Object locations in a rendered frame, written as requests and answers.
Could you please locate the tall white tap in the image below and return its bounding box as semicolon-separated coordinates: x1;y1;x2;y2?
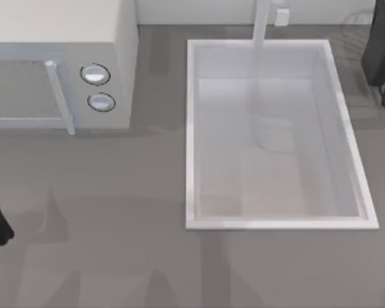
252;0;270;49

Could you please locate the white wall socket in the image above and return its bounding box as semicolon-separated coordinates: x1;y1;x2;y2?
275;8;290;27

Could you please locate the white sink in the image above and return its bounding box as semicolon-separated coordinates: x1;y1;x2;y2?
185;38;381;231

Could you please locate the pale microwave oven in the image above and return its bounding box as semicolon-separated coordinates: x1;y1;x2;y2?
0;0;140;135

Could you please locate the small microwave knob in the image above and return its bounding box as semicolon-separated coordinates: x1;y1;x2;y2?
87;92;117;114

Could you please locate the large microwave knob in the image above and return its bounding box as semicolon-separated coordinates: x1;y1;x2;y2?
79;62;112;87

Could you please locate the pale microwave door handle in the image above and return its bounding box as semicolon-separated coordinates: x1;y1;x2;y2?
44;60;76;136

